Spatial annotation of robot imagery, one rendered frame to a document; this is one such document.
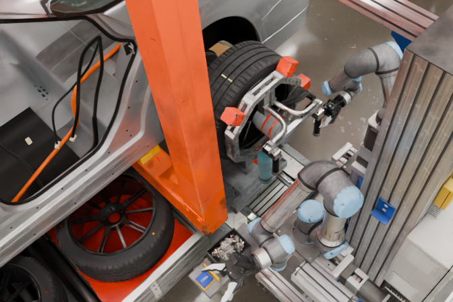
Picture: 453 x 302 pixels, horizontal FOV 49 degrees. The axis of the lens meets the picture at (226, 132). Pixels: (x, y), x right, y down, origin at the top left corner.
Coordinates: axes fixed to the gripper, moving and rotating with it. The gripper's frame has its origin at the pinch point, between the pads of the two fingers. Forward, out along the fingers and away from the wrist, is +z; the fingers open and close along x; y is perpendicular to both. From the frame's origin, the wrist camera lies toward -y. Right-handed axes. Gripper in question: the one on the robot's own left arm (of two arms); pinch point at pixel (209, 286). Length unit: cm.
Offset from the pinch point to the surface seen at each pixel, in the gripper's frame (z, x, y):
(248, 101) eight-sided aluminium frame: -62, 76, 2
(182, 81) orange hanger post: -22, 41, -59
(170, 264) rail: 7, 61, 77
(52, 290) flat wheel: 66, 75, 64
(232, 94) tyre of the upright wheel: -57, 82, -1
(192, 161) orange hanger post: -19, 47, -12
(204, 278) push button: -6, 40, 71
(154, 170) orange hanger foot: -9, 98, 43
